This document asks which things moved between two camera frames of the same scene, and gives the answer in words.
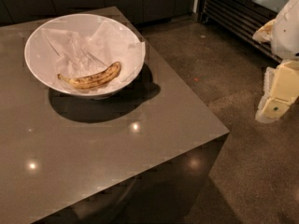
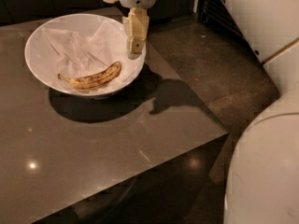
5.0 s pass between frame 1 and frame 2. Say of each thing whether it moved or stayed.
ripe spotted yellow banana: stayed
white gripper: moved
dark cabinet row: stayed
